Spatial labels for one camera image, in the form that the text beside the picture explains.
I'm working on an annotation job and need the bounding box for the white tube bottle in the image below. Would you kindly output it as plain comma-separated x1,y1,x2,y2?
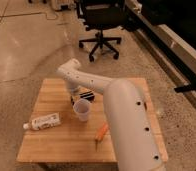
23,113,61,131

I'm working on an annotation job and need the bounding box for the black office chair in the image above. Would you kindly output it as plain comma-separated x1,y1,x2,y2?
74,0,127,62

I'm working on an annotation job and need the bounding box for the wooden table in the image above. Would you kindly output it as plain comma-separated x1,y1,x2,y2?
16,77,169,171

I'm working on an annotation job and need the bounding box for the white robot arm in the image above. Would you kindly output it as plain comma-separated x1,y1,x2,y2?
57,58,166,171

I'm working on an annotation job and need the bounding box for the long bench rail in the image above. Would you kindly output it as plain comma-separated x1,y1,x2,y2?
125,0,196,109

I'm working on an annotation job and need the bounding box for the black striped eraser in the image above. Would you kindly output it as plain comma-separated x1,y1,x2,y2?
70,91,95,104

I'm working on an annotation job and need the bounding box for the orange carrot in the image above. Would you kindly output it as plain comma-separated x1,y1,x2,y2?
95,123,108,148

